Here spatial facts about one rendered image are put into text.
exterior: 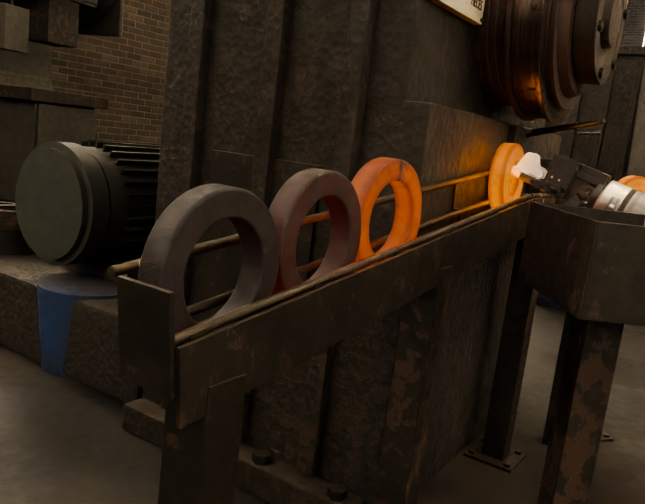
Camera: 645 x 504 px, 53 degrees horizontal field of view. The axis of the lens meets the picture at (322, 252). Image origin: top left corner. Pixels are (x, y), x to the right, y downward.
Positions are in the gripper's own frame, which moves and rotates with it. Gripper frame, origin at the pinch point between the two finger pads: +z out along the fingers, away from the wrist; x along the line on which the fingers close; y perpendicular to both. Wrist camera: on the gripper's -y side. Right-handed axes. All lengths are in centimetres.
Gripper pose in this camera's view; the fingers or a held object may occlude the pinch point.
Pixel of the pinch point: (509, 169)
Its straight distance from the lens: 150.9
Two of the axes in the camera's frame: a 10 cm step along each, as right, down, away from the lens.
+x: -5.6, 0.8, -8.3
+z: -7.6, -4.6, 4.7
